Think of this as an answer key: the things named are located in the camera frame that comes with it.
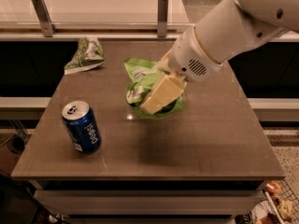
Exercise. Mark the white drawer front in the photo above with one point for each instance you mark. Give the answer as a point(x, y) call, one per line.
point(148, 202)

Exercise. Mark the left metal railing bracket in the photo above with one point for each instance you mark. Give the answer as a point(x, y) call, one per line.
point(47, 28)

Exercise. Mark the middle metal railing bracket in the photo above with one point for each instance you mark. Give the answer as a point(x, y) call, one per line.
point(162, 18)

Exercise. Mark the crumpled green white chip bag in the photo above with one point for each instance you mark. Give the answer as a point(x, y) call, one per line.
point(88, 56)

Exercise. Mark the blue pepsi can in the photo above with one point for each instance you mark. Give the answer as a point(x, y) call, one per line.
point(79, 121)

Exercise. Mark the green rice chip bag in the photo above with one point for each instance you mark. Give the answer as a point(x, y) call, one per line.
point(142, 78)

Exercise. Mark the wire basket with snacks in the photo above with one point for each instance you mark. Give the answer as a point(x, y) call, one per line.
point(278, 206)

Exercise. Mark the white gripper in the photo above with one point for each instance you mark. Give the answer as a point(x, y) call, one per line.
point(191, 57)

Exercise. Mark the metal railing bracket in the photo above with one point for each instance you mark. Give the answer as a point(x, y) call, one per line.
point(47, 28)
point(162, 18)

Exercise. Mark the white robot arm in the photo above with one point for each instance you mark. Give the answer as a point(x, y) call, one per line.
point(230, 28)

